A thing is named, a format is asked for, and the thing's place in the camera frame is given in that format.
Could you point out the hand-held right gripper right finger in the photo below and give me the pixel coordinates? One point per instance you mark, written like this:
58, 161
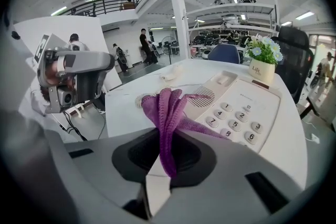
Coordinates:
236, 178

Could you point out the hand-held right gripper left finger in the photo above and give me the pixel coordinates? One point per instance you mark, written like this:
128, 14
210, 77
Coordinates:
99, 160

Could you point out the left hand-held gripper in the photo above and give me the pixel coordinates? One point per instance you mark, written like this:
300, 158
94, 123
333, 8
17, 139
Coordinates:
56, 42

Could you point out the white desk telephone base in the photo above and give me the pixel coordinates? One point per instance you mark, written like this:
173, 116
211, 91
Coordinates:
249, 102

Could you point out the purple cloth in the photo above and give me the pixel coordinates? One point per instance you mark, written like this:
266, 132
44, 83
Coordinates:
165, 112

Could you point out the person's left forearm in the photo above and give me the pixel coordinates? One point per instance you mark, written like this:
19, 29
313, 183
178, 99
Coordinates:
35, 102

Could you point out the white telephone handset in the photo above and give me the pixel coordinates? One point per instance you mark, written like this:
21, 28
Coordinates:
173, 72

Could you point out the person's left hand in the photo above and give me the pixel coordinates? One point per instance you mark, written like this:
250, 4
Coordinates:
53, 72

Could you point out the black standing floor fan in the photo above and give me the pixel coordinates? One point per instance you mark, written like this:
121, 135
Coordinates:
169, 46

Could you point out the white power strip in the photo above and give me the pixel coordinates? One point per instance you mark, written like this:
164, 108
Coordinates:
315, 138

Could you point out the white pot with artificial flowers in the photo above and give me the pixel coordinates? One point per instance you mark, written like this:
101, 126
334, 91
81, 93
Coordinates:
262, 70

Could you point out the blue chair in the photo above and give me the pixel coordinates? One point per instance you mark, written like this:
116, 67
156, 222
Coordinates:
223, 53

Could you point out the black mesh office chair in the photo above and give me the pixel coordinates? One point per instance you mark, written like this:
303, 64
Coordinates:
291, 60

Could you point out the white metal shelf rack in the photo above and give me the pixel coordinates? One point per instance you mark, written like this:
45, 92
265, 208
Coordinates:
231, 8

